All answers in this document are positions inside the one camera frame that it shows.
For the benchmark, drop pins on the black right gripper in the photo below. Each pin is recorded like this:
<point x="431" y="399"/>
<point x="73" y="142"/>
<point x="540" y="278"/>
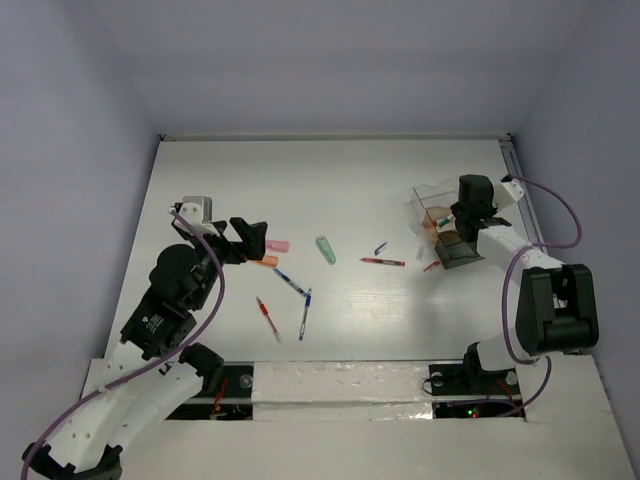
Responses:
<point x="456" y="208"/>

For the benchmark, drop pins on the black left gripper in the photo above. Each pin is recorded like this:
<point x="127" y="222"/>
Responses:
<point x="253" y="239"/>

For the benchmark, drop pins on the green capped white marker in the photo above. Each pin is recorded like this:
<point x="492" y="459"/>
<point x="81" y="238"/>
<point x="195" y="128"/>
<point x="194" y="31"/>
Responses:
<point x="442" y="222"/>

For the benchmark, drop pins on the blue gel pen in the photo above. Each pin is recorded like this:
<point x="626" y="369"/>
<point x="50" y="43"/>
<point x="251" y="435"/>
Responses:
<point x="290" y="282"/>

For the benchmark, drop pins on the green transparent stapler case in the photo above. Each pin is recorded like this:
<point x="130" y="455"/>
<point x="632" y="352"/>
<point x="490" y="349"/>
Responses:
<point x="326" y="250"/>

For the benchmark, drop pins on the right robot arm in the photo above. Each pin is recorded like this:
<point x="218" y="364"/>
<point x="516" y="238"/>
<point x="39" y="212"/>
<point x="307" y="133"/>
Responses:
<point x="547" y="306"/>

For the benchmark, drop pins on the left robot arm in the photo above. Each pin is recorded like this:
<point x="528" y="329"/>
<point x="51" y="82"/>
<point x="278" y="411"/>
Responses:
<point x="158" y="362"/>

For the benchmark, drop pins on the clear compartment organizer box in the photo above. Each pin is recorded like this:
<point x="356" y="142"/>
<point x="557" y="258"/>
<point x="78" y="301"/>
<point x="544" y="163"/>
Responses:
<point x="433" y="202"/>

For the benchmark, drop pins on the red ballpoint pen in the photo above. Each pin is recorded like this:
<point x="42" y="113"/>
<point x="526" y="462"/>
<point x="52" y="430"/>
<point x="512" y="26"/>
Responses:
<point x="267" y="316"/>

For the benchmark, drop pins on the red pen cap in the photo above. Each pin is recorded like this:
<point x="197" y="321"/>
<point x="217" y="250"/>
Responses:
<point x="432" y="266"/>

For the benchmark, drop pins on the blue ballpoint pen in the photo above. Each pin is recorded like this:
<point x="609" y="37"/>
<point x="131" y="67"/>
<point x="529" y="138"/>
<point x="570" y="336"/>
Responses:
<point x="307" y="304"/>

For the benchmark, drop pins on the blue pen cap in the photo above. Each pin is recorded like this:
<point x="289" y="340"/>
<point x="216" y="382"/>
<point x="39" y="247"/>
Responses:
<point x="380" y="248"/>

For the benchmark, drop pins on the red gel pen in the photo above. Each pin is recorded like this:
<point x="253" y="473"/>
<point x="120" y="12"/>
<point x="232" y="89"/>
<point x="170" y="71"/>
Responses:
<point x="385" y="262"/>

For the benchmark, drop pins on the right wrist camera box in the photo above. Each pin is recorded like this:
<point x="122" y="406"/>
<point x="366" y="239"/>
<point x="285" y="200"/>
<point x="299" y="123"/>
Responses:
<point x="506" y="192"/>

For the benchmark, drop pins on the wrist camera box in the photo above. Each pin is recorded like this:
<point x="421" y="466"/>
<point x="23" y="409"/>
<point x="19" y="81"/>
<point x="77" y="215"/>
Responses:
<point x="506" y="192"/>
<point x="197" y="207"/>

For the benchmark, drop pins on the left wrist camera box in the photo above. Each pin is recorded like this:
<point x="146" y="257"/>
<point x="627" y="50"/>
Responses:
<point x="197" y="207"/>

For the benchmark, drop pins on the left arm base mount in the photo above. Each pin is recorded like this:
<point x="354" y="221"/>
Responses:
<point x="231" y="400"/>

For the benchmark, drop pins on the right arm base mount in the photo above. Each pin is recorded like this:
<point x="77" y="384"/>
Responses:
<point x="464" y="391"/>

